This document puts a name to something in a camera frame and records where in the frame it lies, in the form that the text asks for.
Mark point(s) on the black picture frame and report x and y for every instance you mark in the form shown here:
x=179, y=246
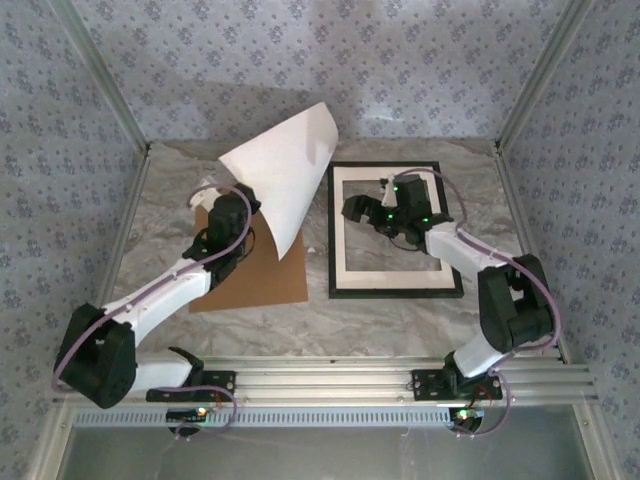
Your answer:
x=395, y=295

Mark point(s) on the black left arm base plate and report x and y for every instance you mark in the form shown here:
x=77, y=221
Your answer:
x=220, y=384

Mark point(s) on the aluminium table side rail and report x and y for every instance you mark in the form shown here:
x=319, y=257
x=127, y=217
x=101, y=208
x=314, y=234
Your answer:
x=134, y=200
x=520, y=200

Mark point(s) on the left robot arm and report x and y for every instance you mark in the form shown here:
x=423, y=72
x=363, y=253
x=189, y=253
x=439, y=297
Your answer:
x=165, y=300

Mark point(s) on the photo print of white buildings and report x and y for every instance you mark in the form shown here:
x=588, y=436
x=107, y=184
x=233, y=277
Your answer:
x=285, y=175

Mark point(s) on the short aluminium cage post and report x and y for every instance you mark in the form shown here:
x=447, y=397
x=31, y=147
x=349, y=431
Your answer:
x=595, y=445
x=50, y=445

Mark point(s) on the white mat board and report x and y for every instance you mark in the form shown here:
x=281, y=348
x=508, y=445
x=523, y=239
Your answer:
x=390, y=280

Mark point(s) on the brown backing board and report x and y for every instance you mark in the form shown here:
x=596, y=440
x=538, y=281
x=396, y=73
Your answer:
x=260, y=285

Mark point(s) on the small circuit board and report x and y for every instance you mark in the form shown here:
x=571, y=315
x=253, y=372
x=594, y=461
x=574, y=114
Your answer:
x=185, y=414
x=467, y=414

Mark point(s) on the grey metal panel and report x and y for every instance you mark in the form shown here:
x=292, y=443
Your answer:
x=325, y=455

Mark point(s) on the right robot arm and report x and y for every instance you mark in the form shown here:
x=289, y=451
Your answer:
x=460, y=250

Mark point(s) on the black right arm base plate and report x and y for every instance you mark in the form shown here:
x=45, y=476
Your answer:
x=425, y=385

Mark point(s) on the wide aluminium base rail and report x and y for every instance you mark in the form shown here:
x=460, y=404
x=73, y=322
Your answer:
x=325, y=380

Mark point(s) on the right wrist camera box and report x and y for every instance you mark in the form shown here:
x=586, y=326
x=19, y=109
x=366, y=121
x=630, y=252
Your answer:
x=387, y=195

